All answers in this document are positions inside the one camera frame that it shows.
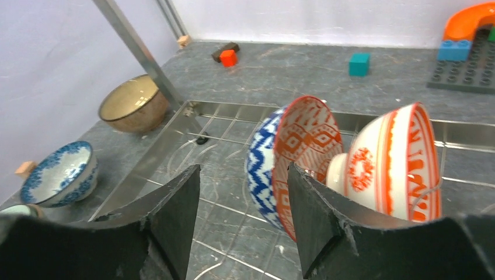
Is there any blue toy brick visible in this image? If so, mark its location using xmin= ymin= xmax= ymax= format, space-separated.
xmin=437 ymin=40 xmax=472 ymax=61

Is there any white blue floral bowl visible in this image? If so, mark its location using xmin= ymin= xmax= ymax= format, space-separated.
xmin=19 ymin=141 xmax=99 ymax=208

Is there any orange arch block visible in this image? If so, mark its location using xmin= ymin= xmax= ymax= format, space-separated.
xmin=442 ymin=1 xmax=494 ymax=41

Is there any brown block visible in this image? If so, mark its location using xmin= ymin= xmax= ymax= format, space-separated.
xmin=211 ymin=42 xmax=240 ymax=63

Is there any wooden cube at left edge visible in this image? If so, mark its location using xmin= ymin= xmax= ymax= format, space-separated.
xmin=15 ymin=161 xmax=37 ymax=180

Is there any celadon green bowl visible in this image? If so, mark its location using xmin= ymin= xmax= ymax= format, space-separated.
xmin=1 ymin=204 xmax=44 ymax=218

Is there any copper bowl with floral motif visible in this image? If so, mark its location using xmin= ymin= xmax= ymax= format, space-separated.
xmin=98 ymin=74 xmax=170 ymax=133

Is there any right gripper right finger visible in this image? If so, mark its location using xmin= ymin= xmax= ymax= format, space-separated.
xmin=287 ymin=163 xmax=494 ymax=279

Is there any pink patterned bowl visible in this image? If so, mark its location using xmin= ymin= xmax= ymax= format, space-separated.
xmin=245 ymin=95 xmax=344 ymax=240

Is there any red white patterned bowl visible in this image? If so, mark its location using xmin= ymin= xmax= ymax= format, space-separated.
xmin=326 ymin=102 xmax=442 ymax=222

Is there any small red block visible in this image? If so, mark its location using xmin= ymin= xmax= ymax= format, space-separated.
xmin=220 ymin=50 xmax=238 ymax=67

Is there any small teal block behind rack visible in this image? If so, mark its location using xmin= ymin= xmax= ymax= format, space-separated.
xmin=348 ymin=53 xmax=371 ymax=76

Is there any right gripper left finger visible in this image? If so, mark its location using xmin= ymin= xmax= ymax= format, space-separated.
xmin=1 ymin=164 xmax=200 ymax=279

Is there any grey building baseplate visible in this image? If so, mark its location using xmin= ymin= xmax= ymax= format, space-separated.
xmin=426 ymin=28 xmax=494 ymax=95

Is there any green block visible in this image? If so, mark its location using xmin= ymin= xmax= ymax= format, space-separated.
xmin=487 ymin=27 xmax=495 ymax=42

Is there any wooden cube at corner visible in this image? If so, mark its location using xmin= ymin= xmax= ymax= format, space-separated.
xmin=177 ymin=35 xmax=191 ymax=49

